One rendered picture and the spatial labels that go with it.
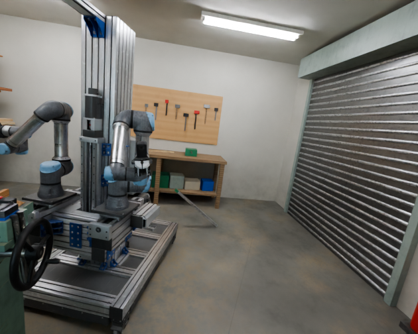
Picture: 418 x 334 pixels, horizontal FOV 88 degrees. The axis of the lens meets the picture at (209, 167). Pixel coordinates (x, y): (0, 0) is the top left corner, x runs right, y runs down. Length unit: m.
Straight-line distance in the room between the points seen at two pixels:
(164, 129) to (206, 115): 0.83
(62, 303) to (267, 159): 3.79
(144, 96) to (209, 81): 1.20
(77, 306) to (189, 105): 3.29
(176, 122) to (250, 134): 1.45
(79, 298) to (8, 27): 4.30
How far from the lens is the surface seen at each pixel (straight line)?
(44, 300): 2.02
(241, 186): 4.49
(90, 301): 1.81
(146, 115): 1.43
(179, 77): 4.19
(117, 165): 1.24
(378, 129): 2.95
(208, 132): 4.14
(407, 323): 2.70
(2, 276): 1.48
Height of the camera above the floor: 1.44
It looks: 11 degrees down
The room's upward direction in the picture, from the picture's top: 7 degrees clockwise
